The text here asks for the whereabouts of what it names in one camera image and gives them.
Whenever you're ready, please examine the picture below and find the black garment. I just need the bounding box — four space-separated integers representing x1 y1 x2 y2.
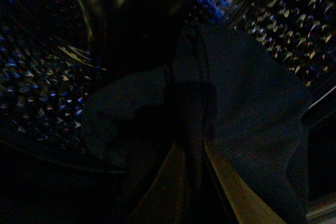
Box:
82 24 311 223

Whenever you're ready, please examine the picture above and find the perforated steel drum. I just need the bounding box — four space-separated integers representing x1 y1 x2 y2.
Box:
1 0 335 156

